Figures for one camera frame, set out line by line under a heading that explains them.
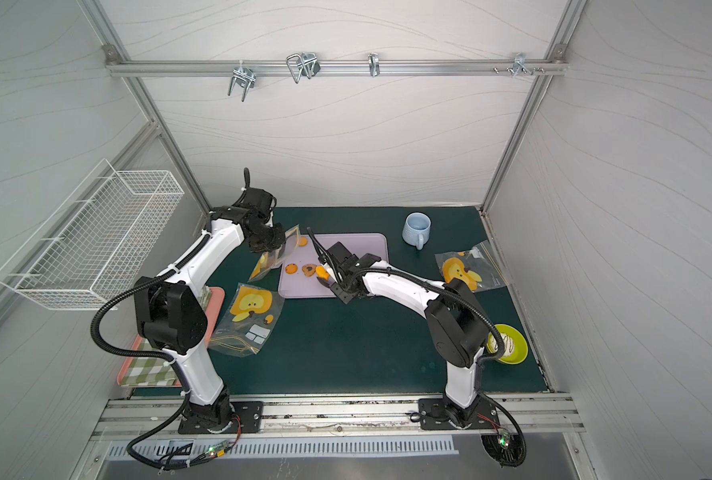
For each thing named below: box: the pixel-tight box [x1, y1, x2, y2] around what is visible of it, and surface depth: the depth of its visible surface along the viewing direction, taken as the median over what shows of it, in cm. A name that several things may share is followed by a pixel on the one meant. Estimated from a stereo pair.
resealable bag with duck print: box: [207, 283, 285, 358], surface depth 92 cm
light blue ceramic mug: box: [402, 212, 431, 250], surface depth 110 cm
